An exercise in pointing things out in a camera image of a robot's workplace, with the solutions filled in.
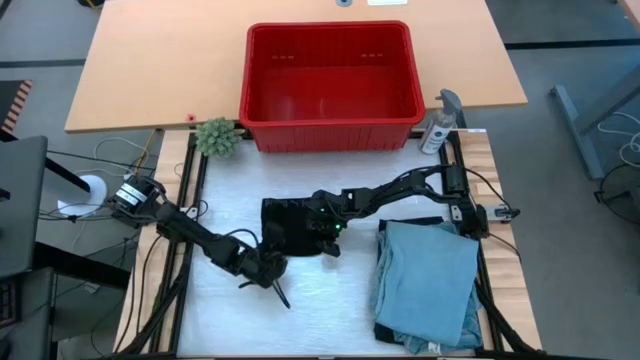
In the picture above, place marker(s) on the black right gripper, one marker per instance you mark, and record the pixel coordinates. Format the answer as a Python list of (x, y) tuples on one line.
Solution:
[(330, 210)]

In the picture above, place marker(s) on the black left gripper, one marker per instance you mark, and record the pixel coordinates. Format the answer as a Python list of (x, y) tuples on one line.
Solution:
[(262, 267)]

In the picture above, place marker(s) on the small black garment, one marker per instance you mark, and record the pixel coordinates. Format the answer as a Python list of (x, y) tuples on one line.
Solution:
[(290, 225)]

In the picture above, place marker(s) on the dark navy garment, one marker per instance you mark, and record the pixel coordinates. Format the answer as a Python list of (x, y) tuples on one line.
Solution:
[(385, 332)]

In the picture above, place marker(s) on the light blue denim garment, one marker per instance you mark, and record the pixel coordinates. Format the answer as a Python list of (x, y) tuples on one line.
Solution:
[(430, 285)]

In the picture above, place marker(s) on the blue white striped shirt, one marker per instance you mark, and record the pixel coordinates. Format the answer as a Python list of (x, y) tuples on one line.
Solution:
[(470, 335)]

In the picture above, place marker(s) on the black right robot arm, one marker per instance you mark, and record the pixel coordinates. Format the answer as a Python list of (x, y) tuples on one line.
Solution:
[(425, 187)]

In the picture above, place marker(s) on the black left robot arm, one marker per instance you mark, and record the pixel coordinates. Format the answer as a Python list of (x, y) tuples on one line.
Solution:
[(190, 235)]

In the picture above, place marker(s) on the red plastic laundry bin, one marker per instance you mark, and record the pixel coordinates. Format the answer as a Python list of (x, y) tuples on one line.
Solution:
[(330, 65)]

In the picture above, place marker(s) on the white padded table mat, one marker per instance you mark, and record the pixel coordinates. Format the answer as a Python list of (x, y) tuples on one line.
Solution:
[(300, 320)]

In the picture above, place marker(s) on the small potted green plant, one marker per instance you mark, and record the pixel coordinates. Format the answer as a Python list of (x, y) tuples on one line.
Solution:
[(216, 138)]

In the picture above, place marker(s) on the clear spray bottle grey trigger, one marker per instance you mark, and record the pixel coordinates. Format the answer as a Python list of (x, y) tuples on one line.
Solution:
[(436, 134)]

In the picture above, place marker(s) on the small red object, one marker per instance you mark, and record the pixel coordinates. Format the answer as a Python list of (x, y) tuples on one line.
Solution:
[(191, 118)]

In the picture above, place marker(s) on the white round base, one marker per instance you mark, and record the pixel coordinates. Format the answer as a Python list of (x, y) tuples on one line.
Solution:
[(95, 190)]

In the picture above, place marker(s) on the black monitor pole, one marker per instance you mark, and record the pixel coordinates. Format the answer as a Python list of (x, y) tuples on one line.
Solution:
[(65, 172)]

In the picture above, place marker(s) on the light wooden desk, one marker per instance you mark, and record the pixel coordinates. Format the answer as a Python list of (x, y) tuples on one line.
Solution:
[(150, 60)]

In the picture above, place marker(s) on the white paper sheet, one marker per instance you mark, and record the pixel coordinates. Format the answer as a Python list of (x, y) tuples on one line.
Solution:
[(387, 2)]

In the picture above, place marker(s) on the dark grey monitor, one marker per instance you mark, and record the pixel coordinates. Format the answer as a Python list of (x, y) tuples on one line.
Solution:
[(20, 200)]

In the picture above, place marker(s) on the black keyboard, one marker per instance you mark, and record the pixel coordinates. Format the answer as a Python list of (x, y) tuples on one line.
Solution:
[(7, 302)]

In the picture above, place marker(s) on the grey desk leg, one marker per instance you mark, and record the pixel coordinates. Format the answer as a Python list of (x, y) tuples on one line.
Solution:
[(582, 125)]

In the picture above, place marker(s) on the black chair base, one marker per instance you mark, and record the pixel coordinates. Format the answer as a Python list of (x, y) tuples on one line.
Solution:
[(620, 192)]

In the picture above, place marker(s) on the black aluminium table frame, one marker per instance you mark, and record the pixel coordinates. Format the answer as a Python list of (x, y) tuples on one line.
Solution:
[(201, 165)]

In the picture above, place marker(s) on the silver metal bracket plate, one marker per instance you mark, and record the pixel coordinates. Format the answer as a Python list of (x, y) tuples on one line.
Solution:
[(500, 212)]

